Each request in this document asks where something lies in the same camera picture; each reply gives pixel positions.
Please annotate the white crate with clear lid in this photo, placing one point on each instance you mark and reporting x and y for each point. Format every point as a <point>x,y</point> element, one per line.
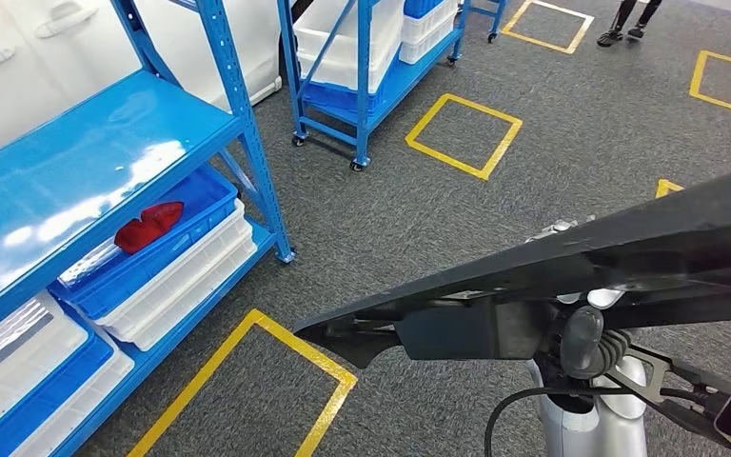
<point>19,353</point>

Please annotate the red car tail lamp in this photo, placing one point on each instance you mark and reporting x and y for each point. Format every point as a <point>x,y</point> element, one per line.
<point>145,230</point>

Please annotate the blue plastic crate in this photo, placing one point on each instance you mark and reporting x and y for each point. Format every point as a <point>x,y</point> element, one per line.
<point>151,271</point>
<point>340,99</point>
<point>56,391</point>
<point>422,6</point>

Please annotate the person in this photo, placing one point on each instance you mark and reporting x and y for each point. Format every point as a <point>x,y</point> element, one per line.
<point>608,38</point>

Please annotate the long black plastic car part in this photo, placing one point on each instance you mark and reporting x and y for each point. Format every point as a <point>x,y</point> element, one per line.
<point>655,252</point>

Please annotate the large white plastic crate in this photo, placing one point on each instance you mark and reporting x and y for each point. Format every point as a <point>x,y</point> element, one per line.
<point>387,38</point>

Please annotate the white car body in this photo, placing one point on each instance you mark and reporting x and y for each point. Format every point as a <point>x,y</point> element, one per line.
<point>25,94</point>

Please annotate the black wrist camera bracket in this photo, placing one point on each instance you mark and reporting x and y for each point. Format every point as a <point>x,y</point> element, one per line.
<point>655,385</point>

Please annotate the large blue steel shelf rack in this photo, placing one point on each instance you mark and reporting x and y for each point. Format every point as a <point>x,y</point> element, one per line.
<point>88,132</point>

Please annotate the clear plastic piece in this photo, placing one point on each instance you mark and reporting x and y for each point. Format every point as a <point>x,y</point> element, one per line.
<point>88,265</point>

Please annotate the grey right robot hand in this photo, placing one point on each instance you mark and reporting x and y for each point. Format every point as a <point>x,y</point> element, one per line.
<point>583,340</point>

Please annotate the blue shelf cart with casters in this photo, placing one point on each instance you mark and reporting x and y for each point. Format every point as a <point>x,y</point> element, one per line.
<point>500,16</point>
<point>416,72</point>

